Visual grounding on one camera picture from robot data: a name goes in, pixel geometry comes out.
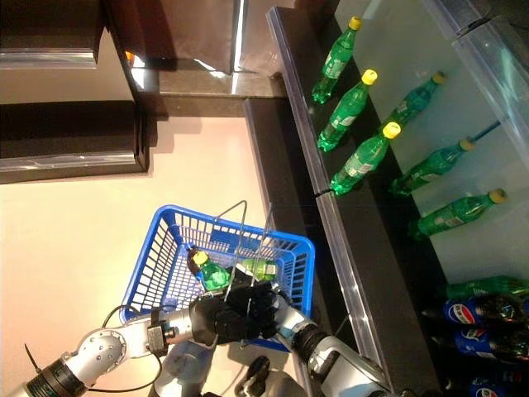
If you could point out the robot black left hand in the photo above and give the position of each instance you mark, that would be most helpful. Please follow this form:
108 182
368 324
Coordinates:
211 320

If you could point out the robot black right hand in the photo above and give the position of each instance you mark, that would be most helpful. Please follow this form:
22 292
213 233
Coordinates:
262 306

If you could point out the green soda bottle yellow cap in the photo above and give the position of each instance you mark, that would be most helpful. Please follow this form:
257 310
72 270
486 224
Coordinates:
483 287
345 116
359 165
213 275
430 167
258 266
335 66
454 215
413 101

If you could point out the blue plastic shopping basket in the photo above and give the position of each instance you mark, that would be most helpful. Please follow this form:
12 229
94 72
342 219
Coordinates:
310 264

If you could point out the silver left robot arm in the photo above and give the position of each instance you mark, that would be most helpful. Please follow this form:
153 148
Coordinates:
99 347

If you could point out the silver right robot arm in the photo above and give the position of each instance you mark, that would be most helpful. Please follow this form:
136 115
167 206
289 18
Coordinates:
330 360

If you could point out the grey robot torso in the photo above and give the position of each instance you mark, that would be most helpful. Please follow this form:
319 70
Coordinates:
186 372

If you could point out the black display shelf unit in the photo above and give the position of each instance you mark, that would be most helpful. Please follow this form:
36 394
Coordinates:
372 248

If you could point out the black zip tie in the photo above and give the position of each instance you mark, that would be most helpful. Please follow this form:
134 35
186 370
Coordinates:
32 360
322 193

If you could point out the clear price strip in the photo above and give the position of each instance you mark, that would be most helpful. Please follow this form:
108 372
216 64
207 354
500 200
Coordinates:
66 161
45 58

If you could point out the dark shelf board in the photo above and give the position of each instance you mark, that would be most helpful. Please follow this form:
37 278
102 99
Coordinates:
45 25
66 128

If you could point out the thin blue rod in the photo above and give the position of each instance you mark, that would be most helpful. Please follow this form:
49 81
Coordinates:
487 129

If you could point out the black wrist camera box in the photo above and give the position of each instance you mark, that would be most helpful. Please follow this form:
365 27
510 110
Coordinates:
157 335

